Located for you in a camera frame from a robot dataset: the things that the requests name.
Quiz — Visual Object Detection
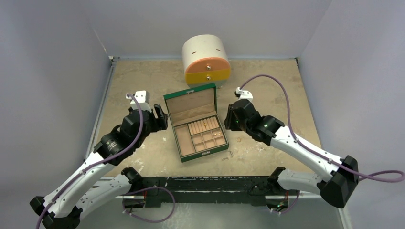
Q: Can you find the small silver earring pair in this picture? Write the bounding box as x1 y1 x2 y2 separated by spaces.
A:
222 151 233 161

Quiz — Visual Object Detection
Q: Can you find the green jewelry tray insert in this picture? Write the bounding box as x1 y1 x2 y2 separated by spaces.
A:
173 115 229 162

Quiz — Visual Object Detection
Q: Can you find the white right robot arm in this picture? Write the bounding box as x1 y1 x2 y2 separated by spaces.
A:
224 99 360 208

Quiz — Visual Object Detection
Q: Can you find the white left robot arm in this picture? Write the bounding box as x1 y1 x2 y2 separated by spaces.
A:
30 104 169 229

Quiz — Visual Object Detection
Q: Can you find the green jewelry box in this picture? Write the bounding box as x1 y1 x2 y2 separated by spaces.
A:
163 83 229 163

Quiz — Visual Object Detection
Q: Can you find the white drawer cabinet orange yellow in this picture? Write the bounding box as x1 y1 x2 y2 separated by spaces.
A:
182 34 231 88

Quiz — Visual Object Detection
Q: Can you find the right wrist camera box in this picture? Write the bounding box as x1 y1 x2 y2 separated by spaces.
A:
235 87 253 102

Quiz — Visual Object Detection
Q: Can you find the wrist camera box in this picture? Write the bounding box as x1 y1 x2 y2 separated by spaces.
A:
126 90 152 112
235 87 253 102

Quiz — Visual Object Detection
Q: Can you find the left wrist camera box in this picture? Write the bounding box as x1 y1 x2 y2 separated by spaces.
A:
126 90 152 112

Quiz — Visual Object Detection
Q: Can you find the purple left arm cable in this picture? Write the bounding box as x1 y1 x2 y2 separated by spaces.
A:
35 93 145 229

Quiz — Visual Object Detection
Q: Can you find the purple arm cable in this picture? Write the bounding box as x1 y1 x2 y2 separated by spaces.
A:
239 74 405 183
35 93 145 229

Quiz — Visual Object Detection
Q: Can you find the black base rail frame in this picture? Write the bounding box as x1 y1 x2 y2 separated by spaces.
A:
128 176 298 208

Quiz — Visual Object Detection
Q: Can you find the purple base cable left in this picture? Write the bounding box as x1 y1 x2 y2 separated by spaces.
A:
122 186 176 224

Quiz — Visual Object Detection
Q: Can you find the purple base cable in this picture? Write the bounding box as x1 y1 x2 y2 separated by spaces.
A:
122 186 176 224
270 193 299 216

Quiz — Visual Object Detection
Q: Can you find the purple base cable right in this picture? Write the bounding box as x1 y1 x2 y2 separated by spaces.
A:
270 193 299 216

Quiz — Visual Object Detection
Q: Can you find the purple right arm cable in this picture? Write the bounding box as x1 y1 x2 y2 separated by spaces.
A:
239 74 405 183

